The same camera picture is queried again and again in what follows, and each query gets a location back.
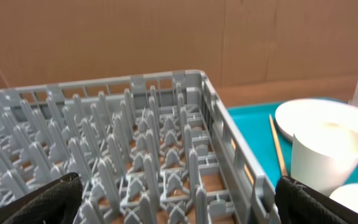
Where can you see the teal plastic tray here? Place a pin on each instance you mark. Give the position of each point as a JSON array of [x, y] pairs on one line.
[[253, 123]]

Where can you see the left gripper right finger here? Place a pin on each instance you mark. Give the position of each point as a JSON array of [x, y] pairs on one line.
[[297, 203]]

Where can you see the large white plate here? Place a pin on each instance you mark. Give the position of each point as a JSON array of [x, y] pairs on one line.
[[295, 115]]

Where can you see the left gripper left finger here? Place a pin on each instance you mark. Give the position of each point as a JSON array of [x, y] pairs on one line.
[[56, 202]]

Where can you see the wooden chopstick left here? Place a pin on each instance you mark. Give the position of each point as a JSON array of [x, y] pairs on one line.
[[281, 161]]

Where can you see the white paper cup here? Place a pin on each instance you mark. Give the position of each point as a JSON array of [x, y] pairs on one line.
[[324, 155]]

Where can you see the grey dishwasher rack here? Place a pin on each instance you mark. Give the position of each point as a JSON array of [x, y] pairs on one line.
[[151, 148]]

